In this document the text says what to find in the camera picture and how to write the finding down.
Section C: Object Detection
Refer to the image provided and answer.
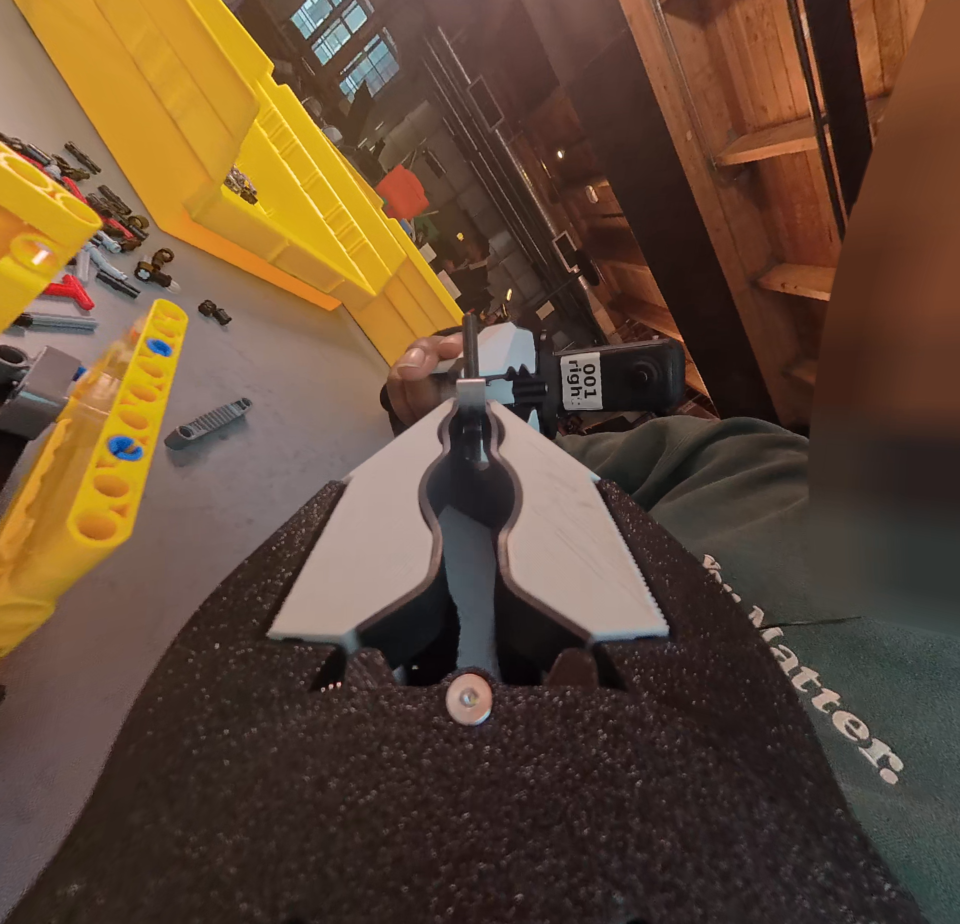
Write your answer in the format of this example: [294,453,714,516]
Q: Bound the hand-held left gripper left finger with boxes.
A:
[266,398,460,685]

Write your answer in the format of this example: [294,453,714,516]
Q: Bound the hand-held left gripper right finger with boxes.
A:
[487,398,671,685]

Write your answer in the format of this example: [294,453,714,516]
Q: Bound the yellow black lego model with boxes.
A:
[0,140,190,659]

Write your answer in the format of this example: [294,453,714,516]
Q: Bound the yellow plastic bin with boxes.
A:
[255,77,466,366]
[0,0,391,314]

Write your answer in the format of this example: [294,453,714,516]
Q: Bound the person's right forearm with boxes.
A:
[555,414,815,535]

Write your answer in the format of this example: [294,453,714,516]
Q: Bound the pile of small lego pins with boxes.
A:
[0,131,234,333]

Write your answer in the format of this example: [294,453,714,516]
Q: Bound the person's right hand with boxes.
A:
[378,332,466,438]

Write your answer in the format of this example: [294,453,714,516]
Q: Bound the orange plastic container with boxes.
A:
[375,164,431,222]

